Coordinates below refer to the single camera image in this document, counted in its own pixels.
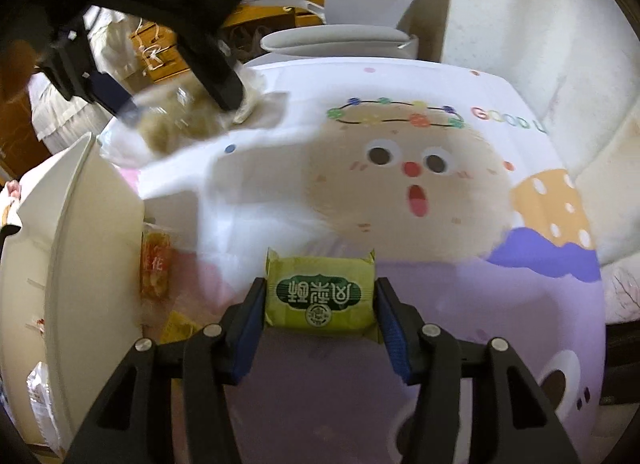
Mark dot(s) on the green snack packet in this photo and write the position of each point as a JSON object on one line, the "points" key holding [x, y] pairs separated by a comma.
{"points": [[320, 294]]}

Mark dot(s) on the clear packet brown snack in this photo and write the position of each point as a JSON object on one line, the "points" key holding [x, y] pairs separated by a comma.
{"points": [[175, 128]]}

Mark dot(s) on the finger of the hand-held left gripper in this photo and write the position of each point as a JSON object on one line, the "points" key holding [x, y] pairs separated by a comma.
{"points": [[80, 73], [220, 78]]}

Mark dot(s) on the small orange yellow packet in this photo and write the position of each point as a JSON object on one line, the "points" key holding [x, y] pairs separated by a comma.
{"points": [[155, 269]]}

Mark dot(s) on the white lace cloth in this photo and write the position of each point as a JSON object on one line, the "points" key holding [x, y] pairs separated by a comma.
{"points": [[55, 113]]}

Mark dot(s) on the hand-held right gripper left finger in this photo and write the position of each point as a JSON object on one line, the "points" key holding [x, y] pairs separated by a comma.
{"points": [[247, 329]]}

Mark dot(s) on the cartoon printed table cover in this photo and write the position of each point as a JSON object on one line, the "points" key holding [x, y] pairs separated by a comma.
{"points": [[450, 294]]}

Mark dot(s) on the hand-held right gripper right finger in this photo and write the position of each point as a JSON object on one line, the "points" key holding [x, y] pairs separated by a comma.
{"points": [[395, 334]]}

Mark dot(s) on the wooden desk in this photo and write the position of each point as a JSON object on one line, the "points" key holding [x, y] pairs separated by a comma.
{"points": [[175, 66]]}

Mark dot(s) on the yellow snack packet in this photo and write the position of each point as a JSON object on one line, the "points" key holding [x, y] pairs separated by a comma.
{"points": [[180, 329]]}

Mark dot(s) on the dark furniture base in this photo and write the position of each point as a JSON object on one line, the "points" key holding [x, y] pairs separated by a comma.
{"points": [[620, 359]]}

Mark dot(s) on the white plastic bin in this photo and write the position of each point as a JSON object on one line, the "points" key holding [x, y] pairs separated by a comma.
{"points": [[85, 269]]}

